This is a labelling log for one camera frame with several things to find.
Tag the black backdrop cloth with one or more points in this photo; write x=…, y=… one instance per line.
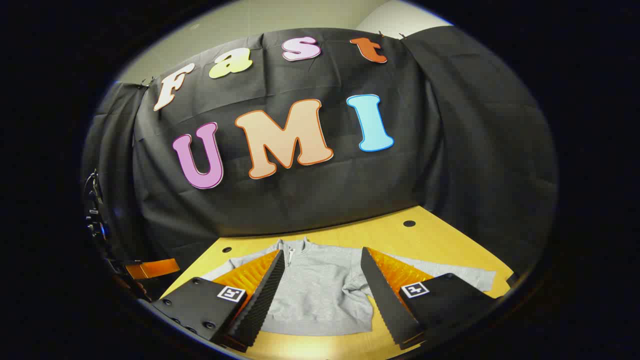
x=325, y=200

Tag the grey zip-neck sweatshirt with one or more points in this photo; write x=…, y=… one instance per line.
x=320, y=290

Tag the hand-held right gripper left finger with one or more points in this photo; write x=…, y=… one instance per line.
x=262, y=300

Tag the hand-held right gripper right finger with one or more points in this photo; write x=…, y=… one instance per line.
x=385, y=300

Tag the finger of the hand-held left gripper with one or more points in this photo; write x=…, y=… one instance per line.
x=152, y=268

